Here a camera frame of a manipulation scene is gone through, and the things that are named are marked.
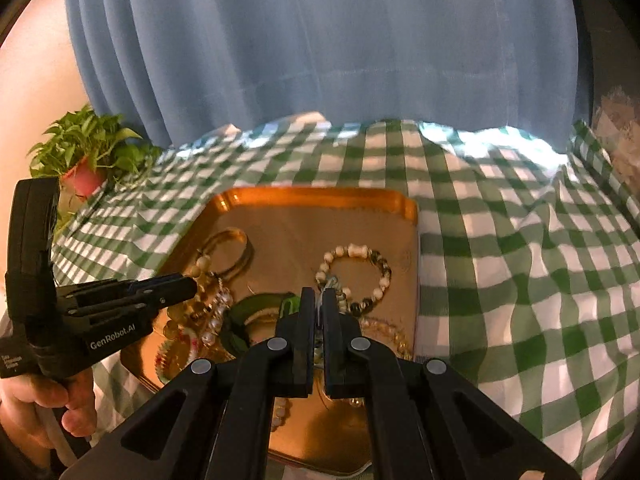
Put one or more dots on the green black bangle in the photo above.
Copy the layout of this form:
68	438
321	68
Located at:
272	306

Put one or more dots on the green potted plant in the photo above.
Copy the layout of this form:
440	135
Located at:
104	139

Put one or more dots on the gold bangles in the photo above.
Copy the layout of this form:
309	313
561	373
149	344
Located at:
222	256

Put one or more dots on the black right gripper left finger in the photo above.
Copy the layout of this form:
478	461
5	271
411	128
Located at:
212	421

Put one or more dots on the green white checkered tablecloth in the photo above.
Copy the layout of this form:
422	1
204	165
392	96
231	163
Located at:
529	263

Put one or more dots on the person's left hand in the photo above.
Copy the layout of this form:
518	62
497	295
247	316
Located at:
21	395

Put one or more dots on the blue curtain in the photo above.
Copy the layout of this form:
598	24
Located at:
176	69

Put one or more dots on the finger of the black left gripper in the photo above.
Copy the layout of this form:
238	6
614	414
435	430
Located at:
116	296

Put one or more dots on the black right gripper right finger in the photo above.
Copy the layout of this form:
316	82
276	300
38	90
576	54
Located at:
425	420

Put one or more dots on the red plant pot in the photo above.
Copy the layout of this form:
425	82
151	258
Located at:
82	180

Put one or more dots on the pink orange metal tray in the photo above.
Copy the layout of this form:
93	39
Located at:
290	230

